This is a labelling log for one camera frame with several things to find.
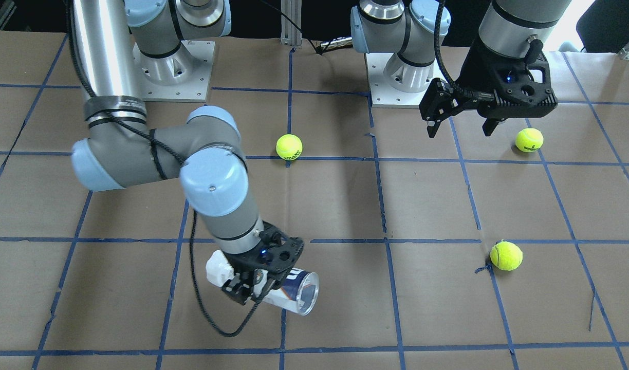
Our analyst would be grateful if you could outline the black gripper body near tube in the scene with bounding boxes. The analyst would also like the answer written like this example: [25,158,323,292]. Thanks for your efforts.
[224,222,305,302]

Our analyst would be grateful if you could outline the tennis ball near tape curl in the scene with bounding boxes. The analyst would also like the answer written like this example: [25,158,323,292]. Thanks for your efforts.
[489,240,523,271]

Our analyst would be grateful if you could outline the tennis ball centre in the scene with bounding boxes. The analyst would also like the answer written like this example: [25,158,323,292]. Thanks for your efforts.
[275,134,303,161]

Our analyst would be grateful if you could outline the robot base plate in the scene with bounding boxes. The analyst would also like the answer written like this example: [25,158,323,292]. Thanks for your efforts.
[365,52,443,108]
[132,40,216,104]

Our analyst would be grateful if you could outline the tennis ball side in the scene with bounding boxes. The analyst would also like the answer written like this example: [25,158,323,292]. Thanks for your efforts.
[515,128,544,153]

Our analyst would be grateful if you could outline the robot arm near tube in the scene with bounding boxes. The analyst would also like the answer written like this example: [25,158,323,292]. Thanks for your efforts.
[66,1,319,315]

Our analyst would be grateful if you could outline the aluminium frame post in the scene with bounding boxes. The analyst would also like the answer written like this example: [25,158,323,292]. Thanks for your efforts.
[280,0,302,48]

